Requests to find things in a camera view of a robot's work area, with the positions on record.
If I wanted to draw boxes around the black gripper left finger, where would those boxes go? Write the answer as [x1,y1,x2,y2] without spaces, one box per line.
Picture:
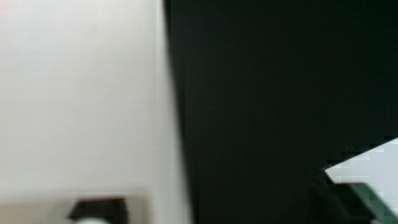
[68,198,130,224]

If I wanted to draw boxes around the white cabinet body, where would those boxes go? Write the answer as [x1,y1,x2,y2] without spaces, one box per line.
[0,0,194,224]

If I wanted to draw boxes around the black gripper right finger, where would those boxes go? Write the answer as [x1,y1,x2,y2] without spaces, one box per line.
[310,172,398,224]

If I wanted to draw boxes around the long white door panel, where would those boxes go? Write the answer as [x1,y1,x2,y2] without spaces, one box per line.
[326,137,398,224]

